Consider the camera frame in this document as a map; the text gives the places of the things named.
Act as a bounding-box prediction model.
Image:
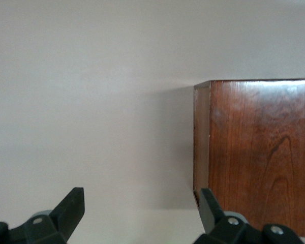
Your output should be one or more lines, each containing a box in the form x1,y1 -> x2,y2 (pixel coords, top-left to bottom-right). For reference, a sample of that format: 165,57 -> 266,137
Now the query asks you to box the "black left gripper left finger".
0,187 -> 85,244

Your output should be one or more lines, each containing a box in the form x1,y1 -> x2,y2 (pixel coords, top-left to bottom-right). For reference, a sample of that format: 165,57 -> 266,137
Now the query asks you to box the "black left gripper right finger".
193,188 -> 305,244

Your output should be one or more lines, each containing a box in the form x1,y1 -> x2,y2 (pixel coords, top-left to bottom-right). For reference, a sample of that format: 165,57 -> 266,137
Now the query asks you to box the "dark brown wooden cabinet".
193,79 -> 305,238

